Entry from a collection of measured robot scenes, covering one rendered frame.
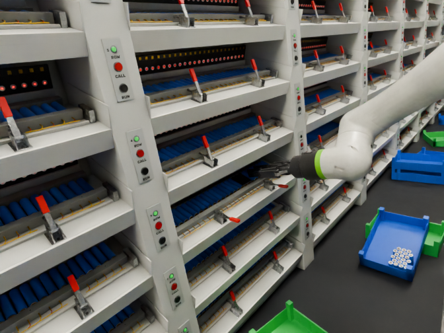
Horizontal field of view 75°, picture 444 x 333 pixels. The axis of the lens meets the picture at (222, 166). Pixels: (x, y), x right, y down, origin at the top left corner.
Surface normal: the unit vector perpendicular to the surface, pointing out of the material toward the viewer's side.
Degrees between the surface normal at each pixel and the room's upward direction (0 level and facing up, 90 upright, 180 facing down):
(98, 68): 90
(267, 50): 90
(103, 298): 18
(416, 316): 0
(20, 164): 108
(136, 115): 90
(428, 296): 0
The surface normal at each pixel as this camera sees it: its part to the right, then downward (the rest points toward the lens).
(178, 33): 0.73, 0.40
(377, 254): -0.36, -0.79
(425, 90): -0.73, 0.58
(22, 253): 0.07, -0.85
